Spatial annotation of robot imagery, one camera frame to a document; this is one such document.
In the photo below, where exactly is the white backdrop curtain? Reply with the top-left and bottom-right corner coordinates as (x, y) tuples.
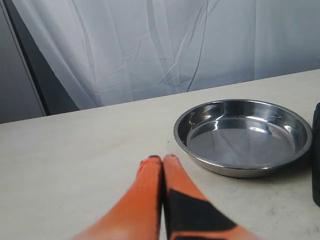
(13, 0), (320, 110)

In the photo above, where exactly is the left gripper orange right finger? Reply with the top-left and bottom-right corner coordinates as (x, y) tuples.
(163, 154), (256, 240)

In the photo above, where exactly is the black plastic tool case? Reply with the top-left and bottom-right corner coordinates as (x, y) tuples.
(311, 103), (320, 207)

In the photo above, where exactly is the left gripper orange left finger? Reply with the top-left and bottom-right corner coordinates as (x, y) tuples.
(73, 155), (162, 240)

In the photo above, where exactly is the round steel pan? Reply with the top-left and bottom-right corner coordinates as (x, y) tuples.
(173, 99), (312, 179)

